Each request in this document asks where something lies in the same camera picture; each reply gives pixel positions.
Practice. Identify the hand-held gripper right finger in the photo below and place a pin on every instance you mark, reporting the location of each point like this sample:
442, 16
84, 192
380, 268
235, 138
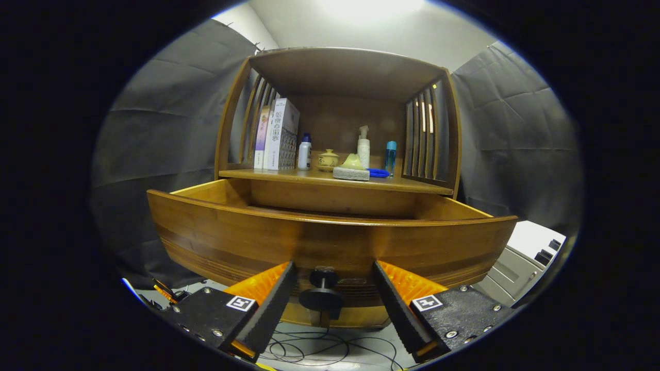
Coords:
397, 309

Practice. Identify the wooden countertop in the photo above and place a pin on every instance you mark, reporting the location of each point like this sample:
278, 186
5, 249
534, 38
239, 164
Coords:
309, 176

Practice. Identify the yellow ceramic lidded teacup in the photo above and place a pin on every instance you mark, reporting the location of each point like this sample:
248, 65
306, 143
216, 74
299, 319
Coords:
327, 161

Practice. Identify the ceiling light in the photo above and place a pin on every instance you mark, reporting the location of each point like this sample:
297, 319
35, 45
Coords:
371, 6

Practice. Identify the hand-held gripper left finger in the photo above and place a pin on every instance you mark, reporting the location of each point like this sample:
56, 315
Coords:
273, 304

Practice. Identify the purple book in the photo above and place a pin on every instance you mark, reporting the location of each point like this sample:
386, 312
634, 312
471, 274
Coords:
261, 139

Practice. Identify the orange and black device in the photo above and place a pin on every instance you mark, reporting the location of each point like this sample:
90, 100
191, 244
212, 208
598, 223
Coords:
165, 293

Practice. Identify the white bottle with blue cap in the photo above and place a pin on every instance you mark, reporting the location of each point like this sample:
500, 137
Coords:
304, 154

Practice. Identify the brown wooden drawer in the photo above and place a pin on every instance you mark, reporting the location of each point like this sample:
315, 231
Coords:
268, 237

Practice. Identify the blue glass bottle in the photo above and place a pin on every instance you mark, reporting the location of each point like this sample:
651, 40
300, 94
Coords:
391, 157

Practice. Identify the brown wooden cabinet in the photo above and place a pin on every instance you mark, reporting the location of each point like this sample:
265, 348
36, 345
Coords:
345, 72

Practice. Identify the white pump bottle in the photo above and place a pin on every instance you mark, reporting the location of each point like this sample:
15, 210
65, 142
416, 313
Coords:
364, 147

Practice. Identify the blue folded cloth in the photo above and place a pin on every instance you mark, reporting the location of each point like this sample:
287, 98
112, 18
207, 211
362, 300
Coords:
380, 173

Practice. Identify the white book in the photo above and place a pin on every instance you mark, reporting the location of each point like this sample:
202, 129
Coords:
278, 136

